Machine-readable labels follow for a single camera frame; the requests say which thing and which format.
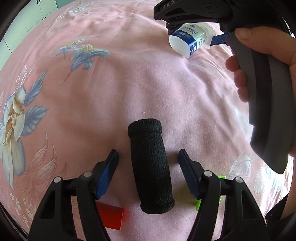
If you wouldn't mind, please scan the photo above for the green toy block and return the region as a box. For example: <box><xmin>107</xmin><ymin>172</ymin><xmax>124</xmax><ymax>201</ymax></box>
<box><xmin>195</xmin><ymin>175</ymin><xmax>227</xmax><ymax>212</ymax></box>

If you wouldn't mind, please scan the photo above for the black knitted sleeve roll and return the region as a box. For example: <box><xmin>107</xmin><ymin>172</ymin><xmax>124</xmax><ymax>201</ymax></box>
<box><xmin>128</xmin><ymin>118</ymin><xmax>175</xmax><ymax>214</ymax></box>

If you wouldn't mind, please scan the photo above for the red toy block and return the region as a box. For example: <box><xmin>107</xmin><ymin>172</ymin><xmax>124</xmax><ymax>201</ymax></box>
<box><xmin>96</xmin><ymin>201</ymin><xmax>124</xmax><ymax>230</ymax></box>

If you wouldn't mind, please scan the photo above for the right hand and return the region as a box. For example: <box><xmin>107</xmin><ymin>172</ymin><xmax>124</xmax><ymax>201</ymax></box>
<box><xmin>225</xmin><ymin>26</ymin><xmax>296</xmax><ymax>158</ymax></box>

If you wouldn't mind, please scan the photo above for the pink floral bed sheet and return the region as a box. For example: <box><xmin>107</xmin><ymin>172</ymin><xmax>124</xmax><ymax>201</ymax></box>
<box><xmin>1</xmin><ymin>1</ymin><xmax>293</xmax><ymax>240</ymax></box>

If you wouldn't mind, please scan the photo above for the white wardrobe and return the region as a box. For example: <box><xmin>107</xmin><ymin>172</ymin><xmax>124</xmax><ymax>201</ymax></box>
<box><xmin>1</xmin><ymin>1</ymin><xmax>81</xmax><ymax>72</ymax></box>

